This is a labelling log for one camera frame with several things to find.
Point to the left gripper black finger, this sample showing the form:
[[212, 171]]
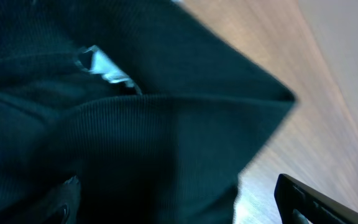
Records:
[[299, 203]]

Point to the black t-shirt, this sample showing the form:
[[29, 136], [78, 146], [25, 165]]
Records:
[[125, 112]]

